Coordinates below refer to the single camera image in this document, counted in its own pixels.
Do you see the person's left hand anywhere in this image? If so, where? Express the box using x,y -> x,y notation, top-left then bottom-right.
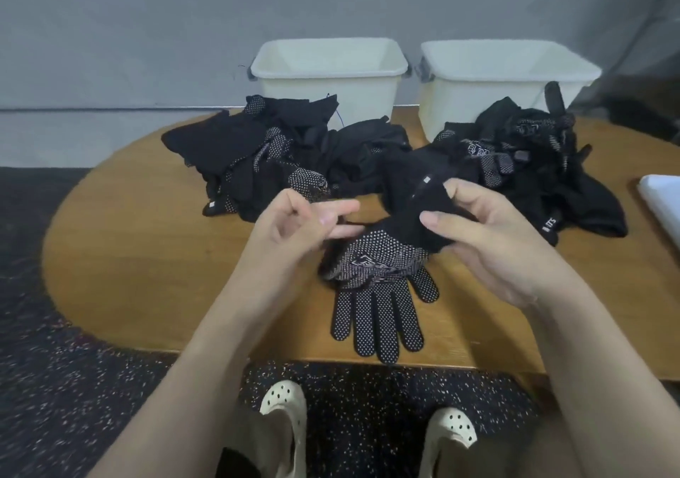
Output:
236,188 -> 368,330

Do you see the person's right hand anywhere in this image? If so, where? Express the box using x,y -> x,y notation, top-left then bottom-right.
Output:
419,178 -> 580,314

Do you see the stack of black gloves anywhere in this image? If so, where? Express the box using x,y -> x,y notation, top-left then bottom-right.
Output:
319,173 -> 474,365

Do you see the pile of black gloves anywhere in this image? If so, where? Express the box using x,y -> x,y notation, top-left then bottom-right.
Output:
161,81 -> 629,249

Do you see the white plastic bin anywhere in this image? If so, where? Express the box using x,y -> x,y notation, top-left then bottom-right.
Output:
249,37 -> 412,125
416,39 -> 604,142

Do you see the person's right forearm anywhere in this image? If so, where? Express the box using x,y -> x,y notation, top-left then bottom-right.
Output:
531,275 -> 680,478

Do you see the person's left forearm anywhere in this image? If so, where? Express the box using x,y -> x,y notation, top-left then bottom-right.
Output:
90,286 -> 272,478

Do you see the person's left white shoe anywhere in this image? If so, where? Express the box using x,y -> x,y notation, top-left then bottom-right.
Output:
258,379 -> 310,478

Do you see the person's white shoe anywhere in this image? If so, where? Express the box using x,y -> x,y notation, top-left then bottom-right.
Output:
258,379 -> 310,478
417,406 -> 480,478

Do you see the person's left leg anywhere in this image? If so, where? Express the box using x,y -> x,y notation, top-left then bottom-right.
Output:
217,387 -> 267,478

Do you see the person's right white shoe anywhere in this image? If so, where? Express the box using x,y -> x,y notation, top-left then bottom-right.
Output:
417,406 -> 480,478

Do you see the white flat tray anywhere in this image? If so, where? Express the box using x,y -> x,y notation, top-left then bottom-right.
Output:
637,173 -> 680,251

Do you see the metal rack frame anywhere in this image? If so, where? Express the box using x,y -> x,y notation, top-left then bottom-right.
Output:
595,16 -> 680,144

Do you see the grey wall pipe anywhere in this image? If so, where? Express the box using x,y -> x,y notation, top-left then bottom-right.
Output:
0,103 -> 252,115

